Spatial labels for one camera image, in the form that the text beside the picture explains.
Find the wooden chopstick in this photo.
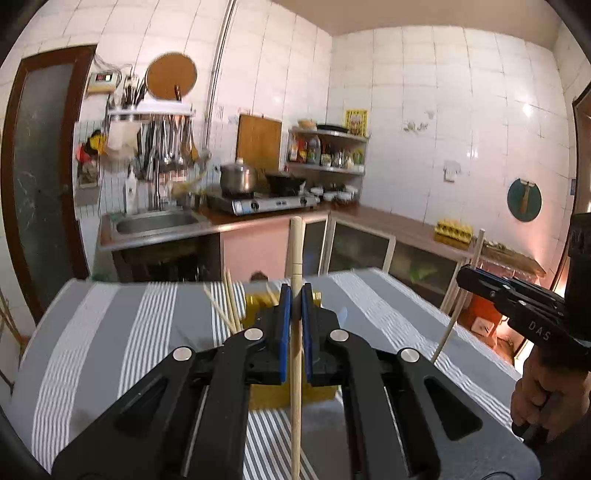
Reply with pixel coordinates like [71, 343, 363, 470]
[224, 269, 243, 331]
[431, 229, 486, 364]
[223, 269, 242, 332]
[204, 286, 236, 335]
[288, 216, 304, 480]
[266, 284, 280, 306]

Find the person right hand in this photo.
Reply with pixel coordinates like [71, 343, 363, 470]
[511, 346, 590, 442]

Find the yellow perforated utensil caddy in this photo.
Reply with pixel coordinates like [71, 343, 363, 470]
[242, 292, 338, 410]

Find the grey striped tablecloth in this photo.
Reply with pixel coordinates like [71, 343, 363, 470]
[4, 269, 519, 473]

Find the yellow egg tray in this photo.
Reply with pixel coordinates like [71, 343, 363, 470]
[435, 218, 473, 244]

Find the steel sink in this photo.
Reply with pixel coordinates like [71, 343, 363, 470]
[111, 210, 211, 238]

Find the steel gas stove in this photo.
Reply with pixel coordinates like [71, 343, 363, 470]
[206, 193, 320, 216]

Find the white soap bottle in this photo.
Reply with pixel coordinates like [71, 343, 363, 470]
[123, 169, 138, 215]

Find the steel cooking pot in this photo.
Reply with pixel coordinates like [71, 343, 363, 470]
[219, 158, 257, 196]

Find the black wok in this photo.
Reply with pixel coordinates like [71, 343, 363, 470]
[266, 172, 305, 197]

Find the rectangular wooden cutting board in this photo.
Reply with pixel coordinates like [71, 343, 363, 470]
[235, 114, 283, 171]

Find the dark brown door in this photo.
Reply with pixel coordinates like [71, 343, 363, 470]
[1, 45, 96, 321]

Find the round wooden board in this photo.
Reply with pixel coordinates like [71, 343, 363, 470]
[145, 52, 197, 101]

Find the green round wall plaque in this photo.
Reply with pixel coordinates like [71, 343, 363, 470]
[507, 178, 543, 223]

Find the corner wall shelf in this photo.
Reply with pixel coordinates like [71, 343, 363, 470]
[286, 124, 370, 176]

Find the wall utensil rack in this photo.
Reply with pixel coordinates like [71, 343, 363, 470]
[105, 101, 198, 181]

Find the yellow wall poster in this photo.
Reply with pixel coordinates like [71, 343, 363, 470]
[346, 109, 369, 137]

